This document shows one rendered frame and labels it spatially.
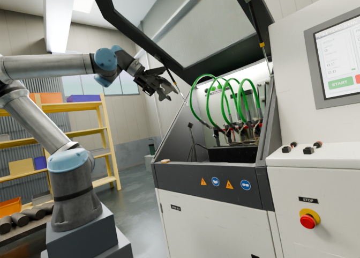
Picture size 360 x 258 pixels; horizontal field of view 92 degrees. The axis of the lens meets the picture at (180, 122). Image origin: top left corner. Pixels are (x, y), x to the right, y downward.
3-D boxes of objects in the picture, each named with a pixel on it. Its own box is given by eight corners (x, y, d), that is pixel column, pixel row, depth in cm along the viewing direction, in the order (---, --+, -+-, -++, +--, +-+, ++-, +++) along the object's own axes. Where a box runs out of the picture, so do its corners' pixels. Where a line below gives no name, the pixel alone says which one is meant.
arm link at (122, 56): (105, 60, 83) (116, 48, 85) (125, 75, 86) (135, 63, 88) (104, 53, 76) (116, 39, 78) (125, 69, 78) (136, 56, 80)
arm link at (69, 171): (46, 201, 52) (38, 156, 52) (59, 189, 65) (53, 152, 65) (90, 189, 56) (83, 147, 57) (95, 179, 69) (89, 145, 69)
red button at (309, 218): (298, 229, 52) (294, 212, 52) (300, 222, 55) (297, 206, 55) (320, 235, 49) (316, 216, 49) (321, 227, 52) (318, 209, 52)
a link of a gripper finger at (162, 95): (163, 108, 92) (151, 95, 88) (168, 100, 95) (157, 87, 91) (167, 106, 90) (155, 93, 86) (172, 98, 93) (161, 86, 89)
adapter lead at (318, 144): (311, 154, 55) (309, 148, 55) (303, 154, 57) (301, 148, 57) (323, 146, 62) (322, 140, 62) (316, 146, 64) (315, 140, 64)
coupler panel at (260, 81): (262, 125, 109) (252, 76, 109) (263, 124, 111) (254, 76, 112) (285, 122, 100) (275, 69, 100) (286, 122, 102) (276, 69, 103)
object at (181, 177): (158, 188, 107) (154, 162, 107) (164, 185, 110) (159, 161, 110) (262, 209, 63) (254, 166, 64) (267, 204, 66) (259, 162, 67)
